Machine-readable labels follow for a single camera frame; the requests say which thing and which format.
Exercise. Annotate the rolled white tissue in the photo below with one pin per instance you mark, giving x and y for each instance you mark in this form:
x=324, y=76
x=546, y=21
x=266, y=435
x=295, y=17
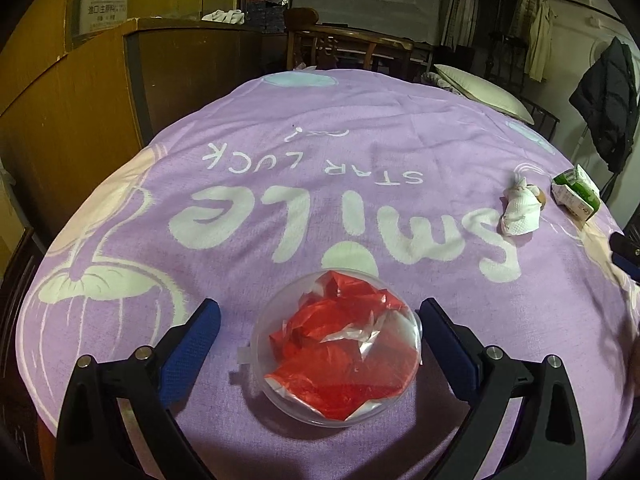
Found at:
x=520, y=210

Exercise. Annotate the wooden chair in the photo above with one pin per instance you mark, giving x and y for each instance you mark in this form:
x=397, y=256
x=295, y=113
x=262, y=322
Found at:
x=300, y=35

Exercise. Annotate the black metal chair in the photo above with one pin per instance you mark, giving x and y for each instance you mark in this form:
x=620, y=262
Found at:
x=542, y=117

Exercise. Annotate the large cardboard panel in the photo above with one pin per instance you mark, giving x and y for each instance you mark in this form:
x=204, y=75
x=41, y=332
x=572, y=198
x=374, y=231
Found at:
x=75, y=110

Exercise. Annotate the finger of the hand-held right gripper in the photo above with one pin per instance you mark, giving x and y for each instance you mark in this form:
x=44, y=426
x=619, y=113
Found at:
x=627, y=255

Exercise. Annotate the white board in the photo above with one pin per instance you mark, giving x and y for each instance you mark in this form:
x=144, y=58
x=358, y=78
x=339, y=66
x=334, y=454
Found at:
x=370, y=0

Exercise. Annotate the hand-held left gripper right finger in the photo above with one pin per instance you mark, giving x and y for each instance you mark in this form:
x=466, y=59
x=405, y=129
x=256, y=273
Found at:
x=450, y=345

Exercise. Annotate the clear plastic bowl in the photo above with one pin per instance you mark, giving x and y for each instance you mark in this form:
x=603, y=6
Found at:
x=260, y=330

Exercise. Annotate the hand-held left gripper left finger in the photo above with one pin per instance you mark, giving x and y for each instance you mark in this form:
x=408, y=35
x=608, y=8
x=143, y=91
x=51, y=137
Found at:
x=192, y=350

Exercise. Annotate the green carton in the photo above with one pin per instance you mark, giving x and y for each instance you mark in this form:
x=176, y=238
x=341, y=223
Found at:
x=575, y=190

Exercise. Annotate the brown eggshell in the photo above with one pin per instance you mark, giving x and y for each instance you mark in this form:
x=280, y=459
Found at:
x=540, y=197

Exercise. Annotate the purple printed blanket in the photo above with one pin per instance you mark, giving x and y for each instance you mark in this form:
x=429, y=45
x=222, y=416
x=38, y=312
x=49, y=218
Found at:
x=250, y=150

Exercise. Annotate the black jacket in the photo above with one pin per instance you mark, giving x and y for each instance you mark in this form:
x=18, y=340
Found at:
x=607, y=100

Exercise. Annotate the white pillow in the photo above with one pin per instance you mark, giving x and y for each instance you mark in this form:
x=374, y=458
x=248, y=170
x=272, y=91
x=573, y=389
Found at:
x=480, y=90

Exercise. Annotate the beige hanging garment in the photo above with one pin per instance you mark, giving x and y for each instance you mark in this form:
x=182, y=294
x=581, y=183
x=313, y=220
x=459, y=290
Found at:
x=540, y=35

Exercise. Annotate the white cloth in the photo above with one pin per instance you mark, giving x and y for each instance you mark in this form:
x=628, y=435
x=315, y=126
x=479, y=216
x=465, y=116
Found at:
x=225, y=16

